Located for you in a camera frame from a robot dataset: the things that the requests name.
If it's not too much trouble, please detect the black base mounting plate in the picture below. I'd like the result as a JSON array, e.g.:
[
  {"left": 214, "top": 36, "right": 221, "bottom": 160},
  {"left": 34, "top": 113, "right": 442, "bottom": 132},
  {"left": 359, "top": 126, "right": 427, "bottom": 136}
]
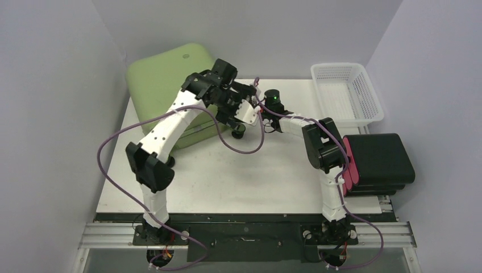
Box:
[{"left": 81, "top": 213, "right": 396, "bottom": 268}]

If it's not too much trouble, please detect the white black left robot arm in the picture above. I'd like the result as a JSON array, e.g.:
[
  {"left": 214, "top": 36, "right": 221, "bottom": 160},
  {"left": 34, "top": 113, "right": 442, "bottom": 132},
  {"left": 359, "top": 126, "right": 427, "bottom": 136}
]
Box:
[{"left": 126, "top": 59, "right": 260, "bottom": 245}]

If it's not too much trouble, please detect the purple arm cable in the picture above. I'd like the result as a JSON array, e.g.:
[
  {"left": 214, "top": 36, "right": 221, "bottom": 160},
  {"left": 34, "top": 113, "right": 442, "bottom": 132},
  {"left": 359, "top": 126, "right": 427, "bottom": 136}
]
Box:
[
  {"left": 254, "top": 77, "right": 385, "bottom": 271},
  {"left": 97, "top": 77, "right": 266, "bottom": 271}
]

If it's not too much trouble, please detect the white perforated plastic basket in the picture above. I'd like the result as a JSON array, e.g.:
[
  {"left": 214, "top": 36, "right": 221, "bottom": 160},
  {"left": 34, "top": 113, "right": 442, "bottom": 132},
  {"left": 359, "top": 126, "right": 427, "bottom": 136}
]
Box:
[{"left": 310, "top": 63, "right": 384, "bottom": 128}]

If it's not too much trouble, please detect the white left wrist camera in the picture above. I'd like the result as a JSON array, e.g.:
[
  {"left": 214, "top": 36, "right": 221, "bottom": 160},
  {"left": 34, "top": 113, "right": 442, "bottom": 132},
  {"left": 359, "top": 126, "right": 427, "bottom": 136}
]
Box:
[{"left": 234, "top": 100, "right": 261, "bottom": 126}]

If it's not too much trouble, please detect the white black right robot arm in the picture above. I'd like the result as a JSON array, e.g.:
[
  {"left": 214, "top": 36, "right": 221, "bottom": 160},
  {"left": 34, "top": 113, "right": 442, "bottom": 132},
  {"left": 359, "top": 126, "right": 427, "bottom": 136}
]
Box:
[{"left": 261, "top": 89, "right": 347, "bottom": 243}]

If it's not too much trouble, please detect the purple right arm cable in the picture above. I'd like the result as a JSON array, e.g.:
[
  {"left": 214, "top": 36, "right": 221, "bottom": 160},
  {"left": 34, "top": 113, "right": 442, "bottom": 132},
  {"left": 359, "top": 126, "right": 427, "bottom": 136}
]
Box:
[{"left": 254, "top": 77, "right": 385, "bottom": 271}]

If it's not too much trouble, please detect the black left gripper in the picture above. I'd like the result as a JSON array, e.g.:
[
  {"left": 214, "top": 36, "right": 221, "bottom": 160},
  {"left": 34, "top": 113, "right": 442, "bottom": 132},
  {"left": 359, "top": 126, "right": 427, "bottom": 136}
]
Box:
[{"left": 211, "top": 83, "right": 255, "bottom": 130}]

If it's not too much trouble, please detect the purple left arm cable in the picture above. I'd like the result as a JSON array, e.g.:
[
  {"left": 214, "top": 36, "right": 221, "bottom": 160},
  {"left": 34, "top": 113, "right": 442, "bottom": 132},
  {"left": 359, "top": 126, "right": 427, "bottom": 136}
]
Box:
[{"left": 97, "top": 77, "right": 266, "bottom": 271}]

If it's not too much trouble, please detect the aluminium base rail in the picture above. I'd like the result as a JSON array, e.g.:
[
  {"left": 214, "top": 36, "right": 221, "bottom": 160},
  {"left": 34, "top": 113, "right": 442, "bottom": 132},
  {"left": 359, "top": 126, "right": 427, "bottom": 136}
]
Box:
[{"left": 79, "top": 222, "right": 416, "bottom": 250}]

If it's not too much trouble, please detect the green hard-shell suitcase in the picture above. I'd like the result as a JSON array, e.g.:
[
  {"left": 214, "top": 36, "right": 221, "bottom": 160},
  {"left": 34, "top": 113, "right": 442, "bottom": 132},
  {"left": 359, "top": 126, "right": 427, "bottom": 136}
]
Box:
[{"left": 126, "top": 43, "right": 246, "bottom": 169}]

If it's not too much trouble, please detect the black and pink storage organizer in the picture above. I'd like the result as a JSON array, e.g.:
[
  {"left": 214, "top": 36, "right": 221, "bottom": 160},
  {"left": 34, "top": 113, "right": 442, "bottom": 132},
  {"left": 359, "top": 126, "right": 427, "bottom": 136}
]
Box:
[{"left": 342, "top": 133, "right": 415, "bottom": 197}]

